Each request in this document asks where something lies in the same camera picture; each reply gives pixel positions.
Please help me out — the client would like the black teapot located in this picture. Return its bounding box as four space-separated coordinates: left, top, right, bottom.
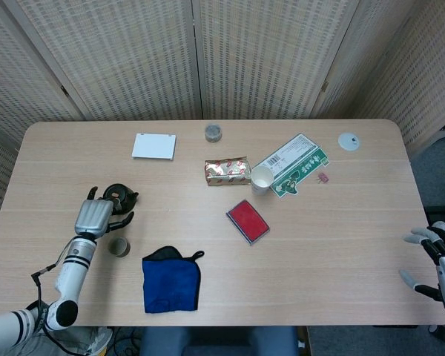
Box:
102 183 140 215

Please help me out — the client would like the gold snack package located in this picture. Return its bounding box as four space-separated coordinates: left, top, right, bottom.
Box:
204 158 253 187

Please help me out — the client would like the dark green tea cup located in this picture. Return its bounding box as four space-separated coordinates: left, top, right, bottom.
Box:
108 237 131 260

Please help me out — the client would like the white round table grommet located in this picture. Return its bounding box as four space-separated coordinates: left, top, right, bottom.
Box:
337 132 361 152

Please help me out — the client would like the green white flattened carton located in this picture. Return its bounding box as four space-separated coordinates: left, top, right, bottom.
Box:
252 133 330 199

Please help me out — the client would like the red stamp pad case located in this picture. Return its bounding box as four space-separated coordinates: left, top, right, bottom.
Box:
225 199 271 246

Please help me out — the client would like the white paper cup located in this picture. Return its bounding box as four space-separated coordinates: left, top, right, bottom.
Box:
250 165 274 197

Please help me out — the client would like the small round clear jar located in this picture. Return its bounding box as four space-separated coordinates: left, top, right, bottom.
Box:
204 124 223 142

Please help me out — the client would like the blue cloth with black trim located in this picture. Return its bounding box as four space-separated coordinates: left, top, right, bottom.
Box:
141 245 205 314

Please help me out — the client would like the blue seat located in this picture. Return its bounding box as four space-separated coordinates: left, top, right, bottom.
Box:
139 326 300 356

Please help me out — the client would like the white flat plastic box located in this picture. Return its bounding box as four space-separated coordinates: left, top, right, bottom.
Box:
131 133 177 162

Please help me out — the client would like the beige fabric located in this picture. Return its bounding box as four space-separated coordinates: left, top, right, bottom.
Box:
18 326 114 356

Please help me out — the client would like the woven folding screen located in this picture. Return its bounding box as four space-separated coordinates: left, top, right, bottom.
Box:
0 0 445 257

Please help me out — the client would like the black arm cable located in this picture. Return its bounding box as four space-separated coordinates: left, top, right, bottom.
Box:
30 243 82 356

